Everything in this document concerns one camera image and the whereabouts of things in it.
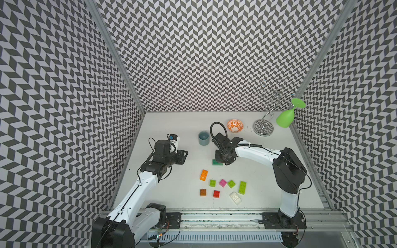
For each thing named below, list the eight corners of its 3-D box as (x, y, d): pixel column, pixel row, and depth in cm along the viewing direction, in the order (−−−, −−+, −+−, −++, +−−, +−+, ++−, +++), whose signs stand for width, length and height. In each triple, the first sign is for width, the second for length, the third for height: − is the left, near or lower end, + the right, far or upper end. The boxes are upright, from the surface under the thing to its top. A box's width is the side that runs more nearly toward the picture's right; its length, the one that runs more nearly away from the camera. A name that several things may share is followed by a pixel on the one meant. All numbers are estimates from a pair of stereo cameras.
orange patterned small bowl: (228, 132, 107) (228, 129, 105) (226, 122, 113) (227, 119, 110) (243, 132, 107) (244, 129, 105) (241, 122, 113) (242, 119, 110)
